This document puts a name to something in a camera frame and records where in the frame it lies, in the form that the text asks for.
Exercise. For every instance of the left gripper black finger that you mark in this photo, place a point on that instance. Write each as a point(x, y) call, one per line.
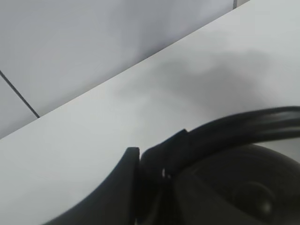
point(112, 202)

